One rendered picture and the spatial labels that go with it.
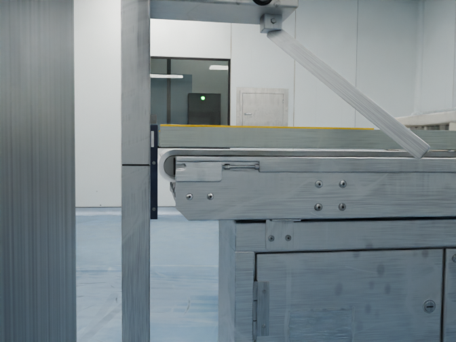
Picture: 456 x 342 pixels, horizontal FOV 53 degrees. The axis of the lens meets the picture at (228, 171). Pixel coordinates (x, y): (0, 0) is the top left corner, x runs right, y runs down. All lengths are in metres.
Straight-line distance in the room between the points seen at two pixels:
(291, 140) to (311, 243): 0.19
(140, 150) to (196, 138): 0.30
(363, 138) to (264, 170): 0.17
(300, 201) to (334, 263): 0.15
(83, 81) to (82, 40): 0.51
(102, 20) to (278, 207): 5.56
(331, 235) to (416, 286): 0.19
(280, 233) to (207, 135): 0.21
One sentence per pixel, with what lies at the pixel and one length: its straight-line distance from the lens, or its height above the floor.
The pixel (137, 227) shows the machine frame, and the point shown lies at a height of 0.71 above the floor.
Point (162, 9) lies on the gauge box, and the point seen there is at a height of 1.08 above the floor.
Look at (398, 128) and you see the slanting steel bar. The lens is 0.68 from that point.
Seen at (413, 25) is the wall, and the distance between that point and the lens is 6.96.
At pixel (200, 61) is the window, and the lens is 6.03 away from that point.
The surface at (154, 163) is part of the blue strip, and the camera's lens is 0.97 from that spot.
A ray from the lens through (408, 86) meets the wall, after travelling 6.79.
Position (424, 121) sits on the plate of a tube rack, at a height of 0.93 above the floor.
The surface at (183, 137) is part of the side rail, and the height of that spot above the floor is 0.89.
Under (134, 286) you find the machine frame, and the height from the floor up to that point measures 0.58.
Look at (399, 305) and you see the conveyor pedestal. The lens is 0.90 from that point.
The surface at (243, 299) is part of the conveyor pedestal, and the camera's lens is 0.79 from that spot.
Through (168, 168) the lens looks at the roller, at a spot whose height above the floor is 0.85.
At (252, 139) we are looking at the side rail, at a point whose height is 0.89.
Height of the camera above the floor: 0.88
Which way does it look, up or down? 3 degrees down
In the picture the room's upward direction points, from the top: 1 degrees clockwise
